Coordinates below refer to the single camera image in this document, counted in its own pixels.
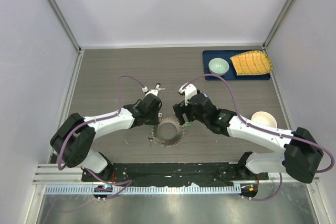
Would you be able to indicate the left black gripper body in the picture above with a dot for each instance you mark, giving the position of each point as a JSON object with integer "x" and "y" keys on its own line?
{"x": 152, "y": 117}

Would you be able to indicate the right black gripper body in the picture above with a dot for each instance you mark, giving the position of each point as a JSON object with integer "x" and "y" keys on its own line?
{"x": 181, "y": 108}

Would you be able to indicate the metal disc with keyrings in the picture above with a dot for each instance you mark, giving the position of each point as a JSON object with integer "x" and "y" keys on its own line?
{"x": 168, "y": 132}

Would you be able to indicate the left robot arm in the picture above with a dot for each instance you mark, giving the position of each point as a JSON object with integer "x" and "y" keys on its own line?
{"x": 73, "y": 140}

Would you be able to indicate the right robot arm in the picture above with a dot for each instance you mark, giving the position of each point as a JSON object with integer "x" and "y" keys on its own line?
{"x": 292, "y": 152}

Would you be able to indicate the key with black tag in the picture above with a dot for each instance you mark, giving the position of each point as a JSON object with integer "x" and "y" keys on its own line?
{"x": 158, "y": 87}

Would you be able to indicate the pale green bowl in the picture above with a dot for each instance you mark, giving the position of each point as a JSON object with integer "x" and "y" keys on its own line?
{"x": 218, "y": 66}

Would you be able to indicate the blue tray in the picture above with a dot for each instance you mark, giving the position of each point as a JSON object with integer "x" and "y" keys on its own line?
{"x": 208, "y": 55}

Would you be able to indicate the cream bowl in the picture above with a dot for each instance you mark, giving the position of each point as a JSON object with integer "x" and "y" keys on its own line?
{"x": 264, "y": 118}

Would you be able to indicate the yellow woven cloth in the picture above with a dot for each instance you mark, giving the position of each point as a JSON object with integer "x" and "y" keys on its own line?
{"x": 252, "y": 63}

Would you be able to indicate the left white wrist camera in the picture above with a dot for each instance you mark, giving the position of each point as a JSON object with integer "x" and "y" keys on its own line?
{"x": 148, "y": 91}

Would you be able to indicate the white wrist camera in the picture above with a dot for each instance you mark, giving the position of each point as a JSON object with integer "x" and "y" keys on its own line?
{"x": 188, "y": 91}
{"x": 148, "y": 91}

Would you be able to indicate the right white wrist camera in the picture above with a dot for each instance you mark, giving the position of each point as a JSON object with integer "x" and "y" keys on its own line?
{"x": 188, "y": 91}

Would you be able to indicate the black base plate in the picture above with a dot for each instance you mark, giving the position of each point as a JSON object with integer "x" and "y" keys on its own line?
{"x": 179, "y": 174}

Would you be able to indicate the left aluminium frame rail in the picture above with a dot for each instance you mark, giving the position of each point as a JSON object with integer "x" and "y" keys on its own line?
{"x": 77, "y": 62}

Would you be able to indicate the aluminium frame rail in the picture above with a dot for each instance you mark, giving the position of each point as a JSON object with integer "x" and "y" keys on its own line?
{"x": 270, "y": 37}
{"x": 77, "y": 62}
{"x": 50, "y": 174}

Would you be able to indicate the right aluminium frame rail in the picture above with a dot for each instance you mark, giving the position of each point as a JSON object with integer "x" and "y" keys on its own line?
{"x": 270, "y": 37}

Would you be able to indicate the front aluminium frame rail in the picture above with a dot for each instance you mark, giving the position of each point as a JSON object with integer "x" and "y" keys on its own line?
{"x": 50, "y": 174}

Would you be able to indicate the white cable duct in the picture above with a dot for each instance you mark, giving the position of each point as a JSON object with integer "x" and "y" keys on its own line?
{"x": 108, "y": 190}

